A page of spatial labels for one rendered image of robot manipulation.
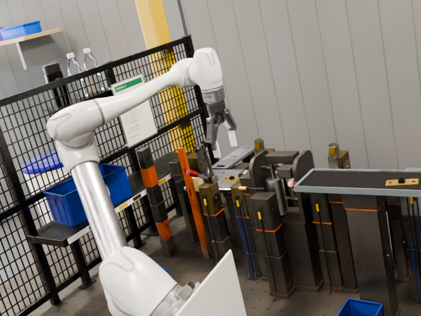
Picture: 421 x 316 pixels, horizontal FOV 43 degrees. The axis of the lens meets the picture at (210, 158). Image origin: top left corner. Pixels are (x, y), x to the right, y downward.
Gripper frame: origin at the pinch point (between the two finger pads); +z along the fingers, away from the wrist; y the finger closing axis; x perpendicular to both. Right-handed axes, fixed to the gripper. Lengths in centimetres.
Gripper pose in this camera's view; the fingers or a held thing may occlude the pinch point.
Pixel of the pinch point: (225, 148)
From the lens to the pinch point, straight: 220.8
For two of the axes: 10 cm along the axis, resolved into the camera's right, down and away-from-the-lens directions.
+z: 2.2, 9.3, 3.0
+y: -5.5, 3.7, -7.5
